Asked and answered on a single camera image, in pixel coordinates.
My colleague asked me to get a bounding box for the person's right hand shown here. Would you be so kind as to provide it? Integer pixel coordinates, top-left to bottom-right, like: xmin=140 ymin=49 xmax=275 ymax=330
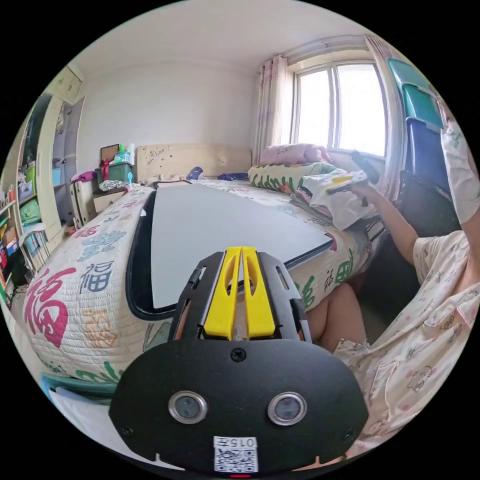
xmin=354 ymin=184 xmax=380 ymax=204

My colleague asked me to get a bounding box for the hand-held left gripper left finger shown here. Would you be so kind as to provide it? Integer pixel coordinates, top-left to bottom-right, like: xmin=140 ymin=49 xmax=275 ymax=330
xmin=203 ymin=246 xmax=244 ymax=341

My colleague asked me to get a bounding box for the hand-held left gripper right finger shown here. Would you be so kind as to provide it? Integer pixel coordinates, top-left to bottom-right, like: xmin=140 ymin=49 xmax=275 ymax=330
xmin=242 ymin=245 xmax=277 ymax=340

